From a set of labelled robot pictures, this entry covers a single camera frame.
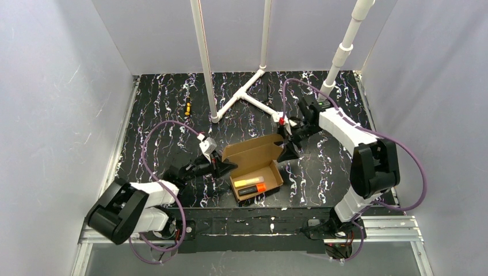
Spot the orange black marker pen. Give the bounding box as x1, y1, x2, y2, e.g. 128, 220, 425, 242
238, 183, 266, 197

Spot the orange yellow black screwdriver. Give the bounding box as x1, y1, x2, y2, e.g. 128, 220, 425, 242
185, 102, 191, 116

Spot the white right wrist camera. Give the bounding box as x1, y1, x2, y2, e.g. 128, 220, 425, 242
271, 112, 297, 135

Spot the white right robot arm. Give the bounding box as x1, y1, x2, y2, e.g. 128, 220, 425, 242
272, 98, 400, 224

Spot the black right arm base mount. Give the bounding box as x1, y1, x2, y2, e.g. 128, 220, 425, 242
299, 218, 367, 240

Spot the yellow marker pen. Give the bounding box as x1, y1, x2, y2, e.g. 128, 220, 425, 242
234, 177, 264, 188

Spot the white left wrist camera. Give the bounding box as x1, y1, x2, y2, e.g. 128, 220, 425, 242
197, 133, 217, 161

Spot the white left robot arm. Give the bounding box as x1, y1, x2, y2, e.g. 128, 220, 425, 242
85, 151, 238, 245

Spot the brown cardboard box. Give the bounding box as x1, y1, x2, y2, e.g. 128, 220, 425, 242
222, 134, 284, 202

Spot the white PVC pipe frame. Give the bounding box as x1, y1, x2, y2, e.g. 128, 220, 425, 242
189, 0, 376, 125

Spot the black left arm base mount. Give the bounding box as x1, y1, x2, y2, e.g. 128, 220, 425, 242
144, 219, 196, 243

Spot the aluminium rail frame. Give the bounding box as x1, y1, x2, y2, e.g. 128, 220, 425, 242
75, 73, 425, 275

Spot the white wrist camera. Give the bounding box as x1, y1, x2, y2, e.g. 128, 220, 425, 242
271, 112, 297, 135
197, 133, 217, 161

